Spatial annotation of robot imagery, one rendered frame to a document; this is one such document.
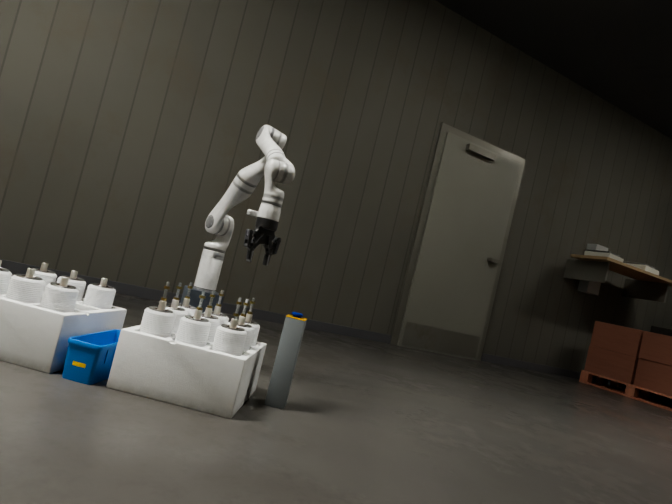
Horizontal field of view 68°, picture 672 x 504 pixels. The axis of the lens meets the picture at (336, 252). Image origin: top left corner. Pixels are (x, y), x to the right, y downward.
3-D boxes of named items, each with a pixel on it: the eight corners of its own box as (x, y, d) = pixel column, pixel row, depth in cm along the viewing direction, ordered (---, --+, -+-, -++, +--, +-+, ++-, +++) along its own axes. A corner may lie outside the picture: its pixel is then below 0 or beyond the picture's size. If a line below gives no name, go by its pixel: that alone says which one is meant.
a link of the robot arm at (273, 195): (259, 200, 167) (284, 207, 171) (270, 155, 168) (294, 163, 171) (254, 201, 173) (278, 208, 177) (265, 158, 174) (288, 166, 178)
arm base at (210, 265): (191, 286, 213) (201, 247, 213) (212, 291, 217) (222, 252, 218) (195, 289, 204) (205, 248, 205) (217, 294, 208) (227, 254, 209)
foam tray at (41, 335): (20, 330, 192) (32, 285, 193) (115, 356, 189) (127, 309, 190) (-69, 342, 154) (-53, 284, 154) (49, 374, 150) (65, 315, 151)
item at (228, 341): (230, 391, 152) (244, 333, 153) (199, 384, 153) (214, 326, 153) (236, 384, 162) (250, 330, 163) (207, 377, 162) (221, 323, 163)
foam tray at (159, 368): (155, 365, 189) (167, 318, 190) (255, 390, 188) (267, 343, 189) (105, 387, 150) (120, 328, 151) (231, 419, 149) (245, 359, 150)
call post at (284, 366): (267, 400, 179) (288, 314, 181) (286, 404, 179) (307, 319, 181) (263, 404, 172) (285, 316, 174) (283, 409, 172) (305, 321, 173)
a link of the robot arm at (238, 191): (232, 171, 204) (250, 178, 211) (199, 223, 211) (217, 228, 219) (241, 183, 198) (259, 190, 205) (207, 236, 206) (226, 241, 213)
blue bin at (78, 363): (107, 361, 179) (116, 328, 179) (136, 369, 178) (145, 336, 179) (56, 377, 149) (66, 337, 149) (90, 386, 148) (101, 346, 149)
